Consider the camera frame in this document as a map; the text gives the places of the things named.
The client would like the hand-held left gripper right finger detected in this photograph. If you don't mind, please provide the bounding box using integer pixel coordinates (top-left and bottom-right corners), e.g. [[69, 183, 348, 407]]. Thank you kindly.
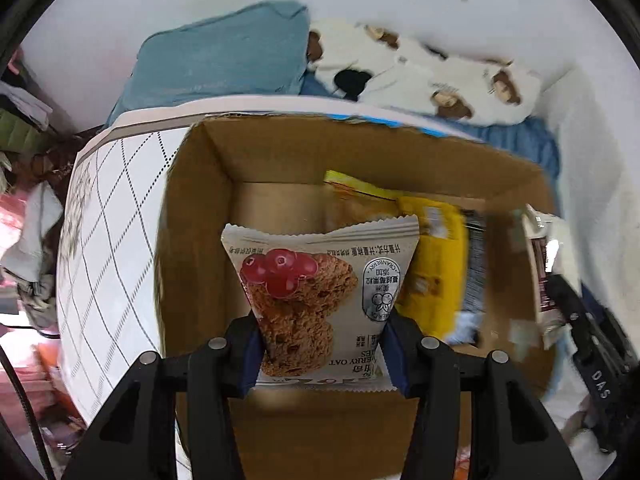
[[380, 305, 583, 480]]

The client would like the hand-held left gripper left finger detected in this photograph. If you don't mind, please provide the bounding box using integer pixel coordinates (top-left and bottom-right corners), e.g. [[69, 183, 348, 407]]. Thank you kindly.
[[60, 312, 266, 480]]

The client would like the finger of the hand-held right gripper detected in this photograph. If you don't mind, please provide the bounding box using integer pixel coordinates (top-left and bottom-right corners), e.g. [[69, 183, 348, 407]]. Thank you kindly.
[[545, 274, 596, 347]]

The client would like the white and brown snack packet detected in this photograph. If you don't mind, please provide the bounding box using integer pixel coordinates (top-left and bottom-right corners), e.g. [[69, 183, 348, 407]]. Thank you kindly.
[[520, 204, 568, 348]]

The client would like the white oat cookie packet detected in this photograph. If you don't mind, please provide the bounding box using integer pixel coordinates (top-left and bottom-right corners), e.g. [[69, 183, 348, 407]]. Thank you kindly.
[[221, 214, 420, 392]]

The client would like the cardboard box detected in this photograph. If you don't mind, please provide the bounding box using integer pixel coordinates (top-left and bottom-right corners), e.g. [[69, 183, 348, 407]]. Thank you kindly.
[[156, 114, 563, 480]]

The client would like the dark striped snack packet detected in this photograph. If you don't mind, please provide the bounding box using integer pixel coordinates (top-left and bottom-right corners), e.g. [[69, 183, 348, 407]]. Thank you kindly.
[[452, 209, 488, 346]]

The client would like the long yellow snack packet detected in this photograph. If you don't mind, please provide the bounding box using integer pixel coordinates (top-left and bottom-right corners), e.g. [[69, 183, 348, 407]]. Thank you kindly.
[[395, 196, 468, 341]]

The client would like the white textured bedcover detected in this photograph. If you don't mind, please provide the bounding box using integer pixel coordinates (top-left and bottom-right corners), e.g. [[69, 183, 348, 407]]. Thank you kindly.
[[547, 67, 640, 321]]

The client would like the blue bedsheet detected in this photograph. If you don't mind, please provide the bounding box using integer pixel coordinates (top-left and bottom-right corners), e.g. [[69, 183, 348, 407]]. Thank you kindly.
[[300, 70, 561, 181]]

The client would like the round table with patterned cloth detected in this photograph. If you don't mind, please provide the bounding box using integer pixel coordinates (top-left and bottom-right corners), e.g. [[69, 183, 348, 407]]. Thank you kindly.
[[56, 96, 601, 480]]

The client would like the white bear print pillow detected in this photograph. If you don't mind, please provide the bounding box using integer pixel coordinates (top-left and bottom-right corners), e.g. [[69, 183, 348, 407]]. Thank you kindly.
[[305, 19, 543, 126]]

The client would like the teal pillow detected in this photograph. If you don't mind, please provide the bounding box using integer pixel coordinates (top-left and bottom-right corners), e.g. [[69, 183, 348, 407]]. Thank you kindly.
[[105, 0, 311, 128]]

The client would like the olive green puffer jacket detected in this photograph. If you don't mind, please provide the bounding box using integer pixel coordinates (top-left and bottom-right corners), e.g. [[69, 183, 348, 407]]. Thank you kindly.
[[0, 107, 51, 153]]

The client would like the black cable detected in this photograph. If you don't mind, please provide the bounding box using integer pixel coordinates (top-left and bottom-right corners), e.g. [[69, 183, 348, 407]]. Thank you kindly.
[[0, 345, 56, 480]]

